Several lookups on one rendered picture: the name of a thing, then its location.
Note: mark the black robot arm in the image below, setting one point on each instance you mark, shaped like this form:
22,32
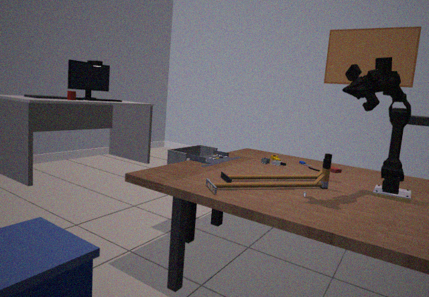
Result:
389,81

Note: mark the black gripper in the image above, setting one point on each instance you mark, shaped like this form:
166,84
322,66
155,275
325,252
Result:
359,88

